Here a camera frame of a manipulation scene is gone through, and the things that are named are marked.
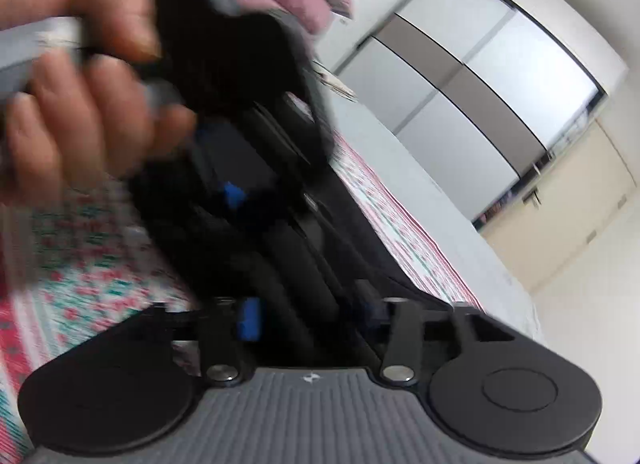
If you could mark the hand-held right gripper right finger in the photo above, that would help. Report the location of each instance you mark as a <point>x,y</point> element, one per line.
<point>400,339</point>

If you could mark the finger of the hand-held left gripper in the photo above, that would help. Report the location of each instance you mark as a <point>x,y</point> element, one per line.
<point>235,159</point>

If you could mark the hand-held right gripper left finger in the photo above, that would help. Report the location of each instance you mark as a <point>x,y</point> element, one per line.
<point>248,319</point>

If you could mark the black pants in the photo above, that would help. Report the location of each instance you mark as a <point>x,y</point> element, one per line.
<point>310,254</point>

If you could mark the person's left hand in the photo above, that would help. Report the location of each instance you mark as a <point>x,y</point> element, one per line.
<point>75,114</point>

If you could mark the small beige cloth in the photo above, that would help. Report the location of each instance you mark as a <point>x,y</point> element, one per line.
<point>334,84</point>

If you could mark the grey bed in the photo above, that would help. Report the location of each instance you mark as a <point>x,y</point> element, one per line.
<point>450,224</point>

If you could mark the patterned red green blanket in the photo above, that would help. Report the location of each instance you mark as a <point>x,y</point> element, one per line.
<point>75,269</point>

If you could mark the cream door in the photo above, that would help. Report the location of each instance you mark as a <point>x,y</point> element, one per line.
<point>565,214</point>

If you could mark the white and brown wardrobe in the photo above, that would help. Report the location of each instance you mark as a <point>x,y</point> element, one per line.
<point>450,94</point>

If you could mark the narrow cluttered shelf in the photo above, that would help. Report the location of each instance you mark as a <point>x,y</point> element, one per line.
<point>545,157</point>

